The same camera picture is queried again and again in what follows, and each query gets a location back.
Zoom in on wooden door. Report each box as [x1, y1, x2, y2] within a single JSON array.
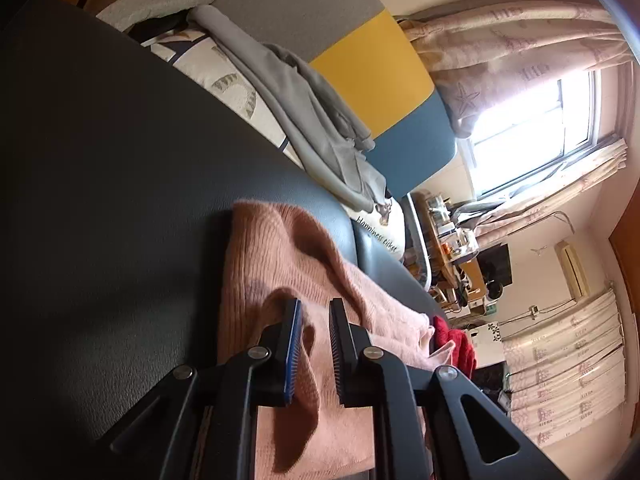
[[606, 199, 640, 322]]

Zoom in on white air conditioner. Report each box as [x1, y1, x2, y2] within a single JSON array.
[[554, 239, 592, 302]]

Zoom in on window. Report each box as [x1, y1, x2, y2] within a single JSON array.
[[469, 66, 604, 199]]

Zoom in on pink knit sweater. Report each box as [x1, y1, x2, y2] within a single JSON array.
[[215, 200, 458, 476]]

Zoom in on red knit garment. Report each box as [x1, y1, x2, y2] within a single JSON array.
[[432, 315, 478, 379]]

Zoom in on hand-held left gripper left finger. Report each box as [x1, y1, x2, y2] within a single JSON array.
[[109, 297, 303, 480]]

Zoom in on silver metal rail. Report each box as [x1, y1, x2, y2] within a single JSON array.
[[402, 192, 437, 292]]

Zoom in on cluttered wooden desk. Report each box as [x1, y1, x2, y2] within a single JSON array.
[[414, 189, 502, 322]]

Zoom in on pink printed curtain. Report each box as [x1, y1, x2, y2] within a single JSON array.
[[450, 136, 629, 242], [397, 0, 634, 139]]

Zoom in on black sofa with multicolour backrest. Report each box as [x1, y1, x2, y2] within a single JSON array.
[[0, 0, 459, 442]]

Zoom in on black monitor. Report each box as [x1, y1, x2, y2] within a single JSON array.
[[477, 242, 514, 289]]

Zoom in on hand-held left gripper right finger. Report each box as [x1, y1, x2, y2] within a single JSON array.
[[327, 297, 568, 480]]

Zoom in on grey garment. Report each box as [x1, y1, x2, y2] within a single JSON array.
[[187, 5, 392, 214]]

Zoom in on white printed curtain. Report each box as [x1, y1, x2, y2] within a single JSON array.
[[499, 287, 629, 449]]

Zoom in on white quilted cushion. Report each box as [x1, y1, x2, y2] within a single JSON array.
[[95, 0, 222, 32]]

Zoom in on white printed pillow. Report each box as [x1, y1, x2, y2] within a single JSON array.
[[147, 27, 409, 264]]

